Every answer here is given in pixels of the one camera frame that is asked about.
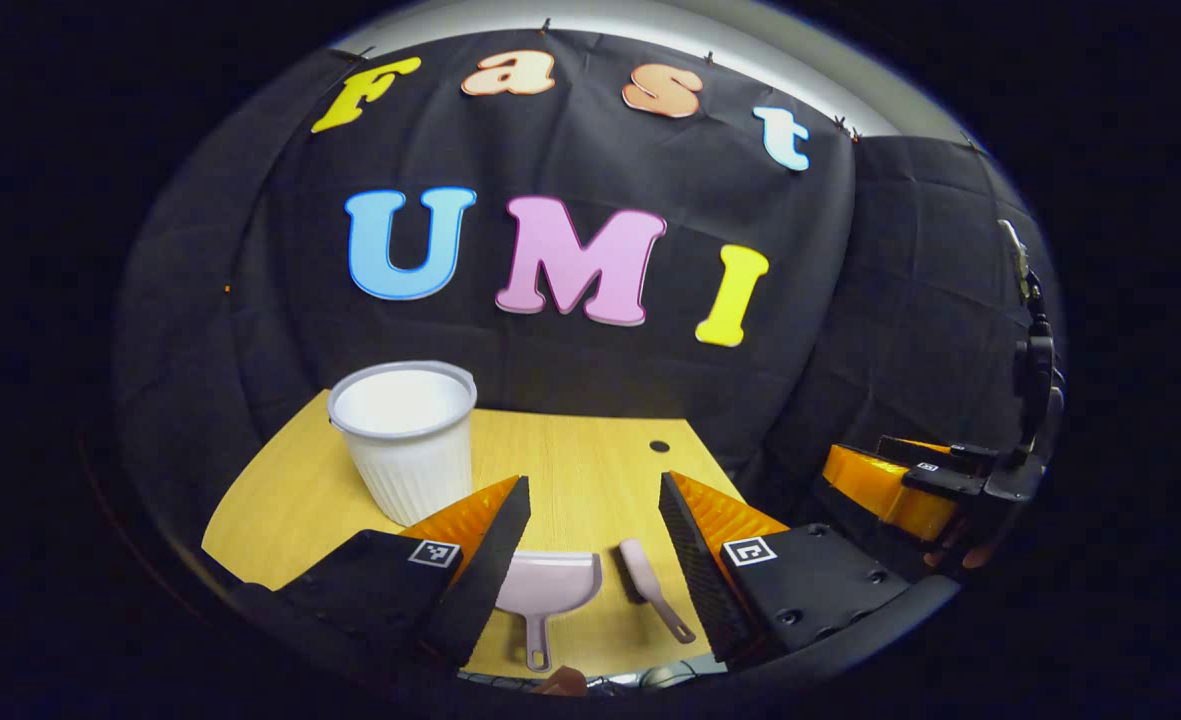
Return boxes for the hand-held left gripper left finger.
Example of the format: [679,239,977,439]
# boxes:
[235,475,533,671]

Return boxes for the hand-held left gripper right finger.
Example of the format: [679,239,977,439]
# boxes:
[658,470,916,666]

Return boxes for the small pink broom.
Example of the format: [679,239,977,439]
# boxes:
[618,538,697,644]

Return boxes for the pink dustpan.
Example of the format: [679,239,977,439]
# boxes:
[495,550,603,673]

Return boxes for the white garbage bin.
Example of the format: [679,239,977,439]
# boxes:
[327,360,478,528]

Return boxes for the wooden desktop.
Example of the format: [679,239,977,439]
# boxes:
[200,390,751,681]

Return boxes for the black backdrop cloth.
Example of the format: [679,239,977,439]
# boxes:
[110,28,1061,561]

